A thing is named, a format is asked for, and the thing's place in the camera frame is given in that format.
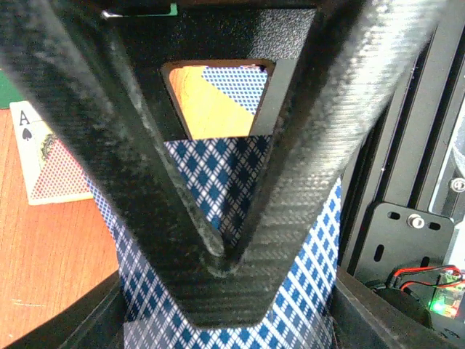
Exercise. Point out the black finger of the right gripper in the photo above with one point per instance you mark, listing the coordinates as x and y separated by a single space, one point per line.
218 200

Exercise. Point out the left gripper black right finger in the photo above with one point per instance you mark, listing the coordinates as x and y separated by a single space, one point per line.
364 320

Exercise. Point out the round green poker mat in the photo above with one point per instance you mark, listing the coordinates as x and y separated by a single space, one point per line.
8 92

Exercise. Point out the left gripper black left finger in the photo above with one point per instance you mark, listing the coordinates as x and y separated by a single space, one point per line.
94 321

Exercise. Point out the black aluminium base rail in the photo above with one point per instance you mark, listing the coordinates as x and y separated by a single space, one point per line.
401 187

